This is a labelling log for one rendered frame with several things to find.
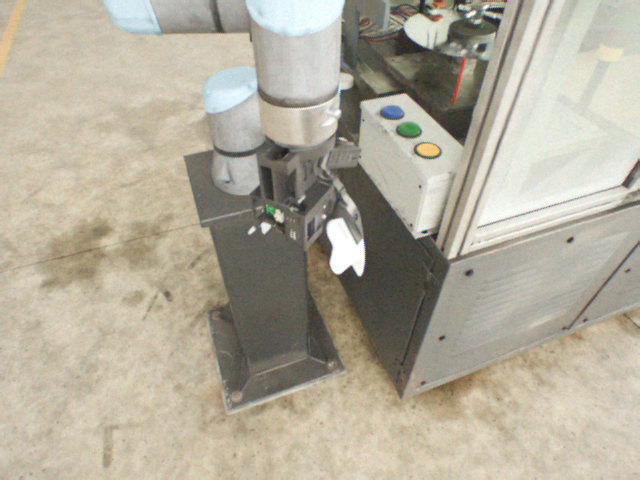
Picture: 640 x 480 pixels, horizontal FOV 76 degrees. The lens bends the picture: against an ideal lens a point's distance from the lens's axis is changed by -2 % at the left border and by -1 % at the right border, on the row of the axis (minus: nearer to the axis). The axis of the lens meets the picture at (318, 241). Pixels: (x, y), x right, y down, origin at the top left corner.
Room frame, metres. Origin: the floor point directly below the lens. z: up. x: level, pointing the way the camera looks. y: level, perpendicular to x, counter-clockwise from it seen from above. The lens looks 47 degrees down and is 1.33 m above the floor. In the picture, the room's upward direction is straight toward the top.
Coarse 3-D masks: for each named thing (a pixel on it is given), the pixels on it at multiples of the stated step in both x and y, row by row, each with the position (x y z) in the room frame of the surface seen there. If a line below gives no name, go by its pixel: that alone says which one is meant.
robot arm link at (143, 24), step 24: (120, 0) 0.42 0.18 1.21; (144, 0) 0.42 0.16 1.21; (168, 0) 0.42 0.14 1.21; (192, 0) 0.42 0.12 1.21; (216, 0) 0.43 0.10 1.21; (120, 24) 0.43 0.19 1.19; (144, 24) 0.43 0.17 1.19; (168, 24) 0.43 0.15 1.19; (192, 24) 0.43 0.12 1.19; (216, 24) 0.43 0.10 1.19
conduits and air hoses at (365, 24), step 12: (480, 0) 1.33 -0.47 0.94; (492, 0) 1.34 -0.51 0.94; (360, 12) 1.38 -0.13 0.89; (396, 12) 1.31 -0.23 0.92; (408, 12) 1.34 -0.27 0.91; (360, 24) 1.42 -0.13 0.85; (372, 24) 1.41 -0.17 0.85; (396, 24) 1.28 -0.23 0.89; (384, 36) 1.48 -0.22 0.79; (396, 36) 1.45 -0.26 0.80
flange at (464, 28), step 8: (456, 24) 1.09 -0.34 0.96; (464, 24) 1.08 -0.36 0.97; (472, 24) 1.06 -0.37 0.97; (480, 24) 1.06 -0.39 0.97; (488, 24) 1.09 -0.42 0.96; (456, 32) 1.05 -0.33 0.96; (464, 32) 1.04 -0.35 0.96; (472, 32) 1.04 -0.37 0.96; (480, 32) 1.04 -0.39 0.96; (488, 32) 1.04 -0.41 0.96
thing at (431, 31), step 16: (416, 16) 1.18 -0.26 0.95; (432, 16) 1.18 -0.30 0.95; (448, 16) 1.18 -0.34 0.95; (496, 16) 1.18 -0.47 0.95; (416, 32) 1.07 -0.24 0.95; (432, 32) 1.07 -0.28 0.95; (448, 32) 1.07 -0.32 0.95; (496, 32) 1.07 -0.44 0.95; (432, 48) 0.97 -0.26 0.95; (448, 48) 0.97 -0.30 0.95; (464, 48) 0.97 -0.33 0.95; (480, 48) 0.97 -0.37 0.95
